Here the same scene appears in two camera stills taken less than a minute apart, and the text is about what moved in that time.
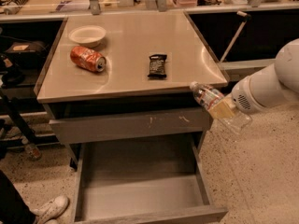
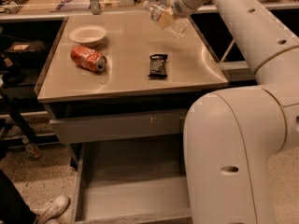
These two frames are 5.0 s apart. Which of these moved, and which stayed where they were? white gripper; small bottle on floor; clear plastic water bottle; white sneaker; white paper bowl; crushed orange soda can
Moved: white gripper; clear plastic water bottle
Stayed: white sneaker; crushed orange soda can; white paper bowl; small bottle on floor
